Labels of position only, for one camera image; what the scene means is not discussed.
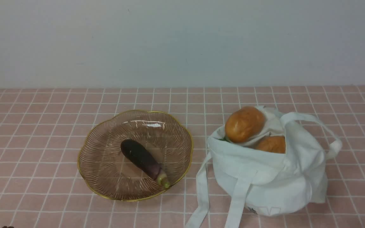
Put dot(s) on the brown potato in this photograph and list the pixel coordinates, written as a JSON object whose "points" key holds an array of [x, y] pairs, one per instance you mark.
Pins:
{"points": [[243, 124], [272, 144]]}

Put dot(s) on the white cloth bag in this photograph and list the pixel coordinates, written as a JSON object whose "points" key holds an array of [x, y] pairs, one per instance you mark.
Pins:
{"points": [[270, 184]]}

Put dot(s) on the dark purple eggplant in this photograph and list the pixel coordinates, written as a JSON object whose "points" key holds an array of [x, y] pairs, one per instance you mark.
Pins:
{"points": [[141, 158]]}

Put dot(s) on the gold-rimmed glass bowl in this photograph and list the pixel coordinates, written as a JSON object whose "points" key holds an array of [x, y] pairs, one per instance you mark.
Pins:
{"points": [[108, 173]]}

